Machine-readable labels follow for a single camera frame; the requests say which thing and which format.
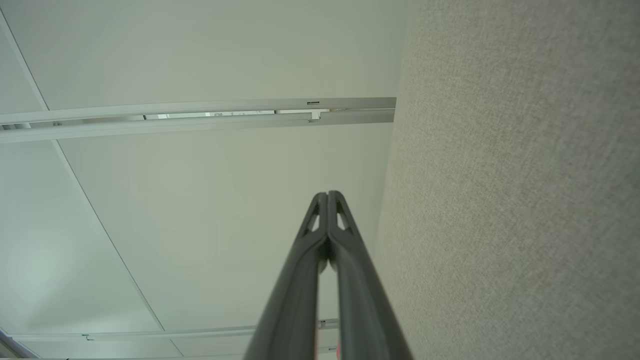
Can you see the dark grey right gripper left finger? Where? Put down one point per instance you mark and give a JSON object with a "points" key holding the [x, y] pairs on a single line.
{"points": [[295, 290]]}

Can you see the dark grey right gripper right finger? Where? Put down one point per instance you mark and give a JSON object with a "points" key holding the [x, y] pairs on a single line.
{"points": [[360, 300]]}

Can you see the grey aluminium partition rail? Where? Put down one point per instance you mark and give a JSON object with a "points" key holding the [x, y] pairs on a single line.
{"points": [[150, 333], [150, 127]]}

